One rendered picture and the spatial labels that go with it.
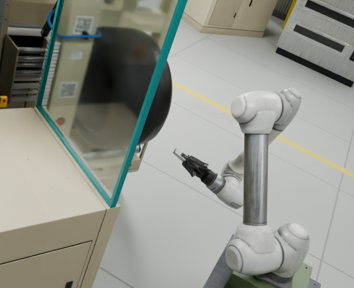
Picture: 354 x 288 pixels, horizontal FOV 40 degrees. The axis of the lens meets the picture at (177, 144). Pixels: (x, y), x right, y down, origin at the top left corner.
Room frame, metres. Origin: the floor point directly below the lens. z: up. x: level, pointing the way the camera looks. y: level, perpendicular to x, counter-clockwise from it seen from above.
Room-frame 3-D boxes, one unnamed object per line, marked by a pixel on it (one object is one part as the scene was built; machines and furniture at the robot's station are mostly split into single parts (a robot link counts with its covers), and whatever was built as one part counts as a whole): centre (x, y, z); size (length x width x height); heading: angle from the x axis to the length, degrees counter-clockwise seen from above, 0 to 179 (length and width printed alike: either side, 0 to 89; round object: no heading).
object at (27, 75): (2.11, 0.82, 1.05); 0.20 x 0.15 x 0.30; 138
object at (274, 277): (1.75, -0.63, 0.78); 0.22 x 0.18 x 0.06; 175
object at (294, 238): (1.73, -0.62, 0.92); 0.18 x 0.16 x 0.22; 129
